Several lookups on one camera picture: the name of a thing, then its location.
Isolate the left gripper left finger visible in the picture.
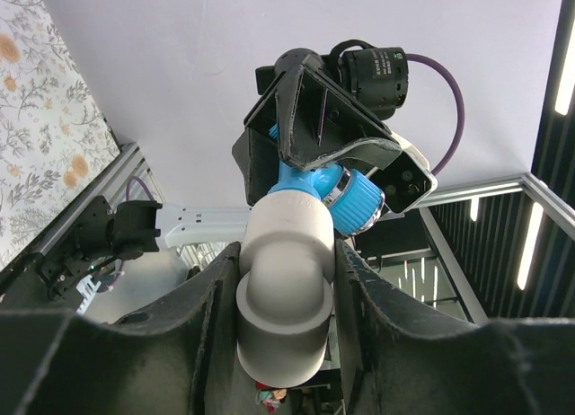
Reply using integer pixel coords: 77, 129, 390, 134
1, 243, 240, 414

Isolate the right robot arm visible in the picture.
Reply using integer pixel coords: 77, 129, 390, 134
232, 40, 409, 206

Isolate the white elbow fitting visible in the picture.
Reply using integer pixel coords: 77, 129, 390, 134
235, 190, 335, 388

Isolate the floral patterned table mat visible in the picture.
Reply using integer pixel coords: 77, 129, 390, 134
1, 0, 119, 267

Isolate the left aluminium frame post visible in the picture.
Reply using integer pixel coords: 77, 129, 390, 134
0, 141, 145, 281

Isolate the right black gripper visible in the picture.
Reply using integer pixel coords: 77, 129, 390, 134
232, 64, 402, 206

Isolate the blue plastic water faucet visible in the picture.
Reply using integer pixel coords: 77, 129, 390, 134
267, 122, 387, 236

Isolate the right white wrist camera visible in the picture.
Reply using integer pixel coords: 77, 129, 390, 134
369, 132, 438, 214

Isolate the white slotted cable duct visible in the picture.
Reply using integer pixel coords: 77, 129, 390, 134
75, 275, 102, 314

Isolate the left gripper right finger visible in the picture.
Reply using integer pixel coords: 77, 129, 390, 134
334, 241, 574, 414

